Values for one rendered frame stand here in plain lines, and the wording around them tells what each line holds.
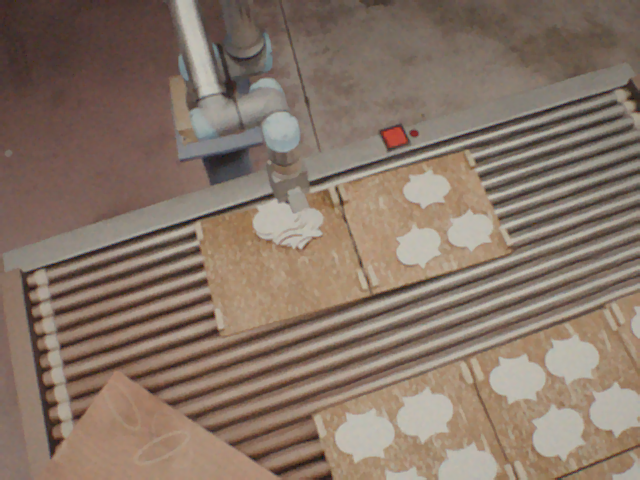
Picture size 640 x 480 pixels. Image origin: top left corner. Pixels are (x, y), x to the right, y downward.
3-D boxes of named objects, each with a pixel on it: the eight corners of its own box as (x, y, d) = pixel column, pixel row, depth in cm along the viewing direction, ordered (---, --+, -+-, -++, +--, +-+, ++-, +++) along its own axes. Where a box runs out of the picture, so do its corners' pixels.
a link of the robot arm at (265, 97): (231, 84, 147) (243, 122, 142) (279, 71, 148) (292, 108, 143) (236, 105, 154) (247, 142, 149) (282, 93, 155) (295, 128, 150)
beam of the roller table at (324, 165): (10, 261, 191) (1, 252, 186) (620, 72, 218) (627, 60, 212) (14, 285, 188) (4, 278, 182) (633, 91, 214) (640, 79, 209)
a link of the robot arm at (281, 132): (292, 103, 142) (303, 134, 138) (295, 132, 152) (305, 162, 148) (257, 112, 141) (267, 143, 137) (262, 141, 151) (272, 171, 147)
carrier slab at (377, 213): (335, 188, 192) (335, 185, 191) (465, 153, 196) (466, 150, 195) (373, 295, 177) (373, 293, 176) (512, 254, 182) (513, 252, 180)
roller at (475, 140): (32, 277, 186) (25, 271, 182) (620, 93, 211) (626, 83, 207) (34, 292, 184) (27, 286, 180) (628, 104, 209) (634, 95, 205)
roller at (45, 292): (34, 293, 184) (27, 286, 180) (628, 104, 209) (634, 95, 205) (37, 308, 182) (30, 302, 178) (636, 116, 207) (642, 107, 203)
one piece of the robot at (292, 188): (279, 193, 147) (285, 226, 162) (316, 178, 149) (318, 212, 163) (260, 152, 152) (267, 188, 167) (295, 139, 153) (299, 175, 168)
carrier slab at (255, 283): (195, 225, 188) (194, 223, 186) (332, 189, 192) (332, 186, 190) (221, 338, 173) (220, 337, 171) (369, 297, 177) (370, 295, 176)
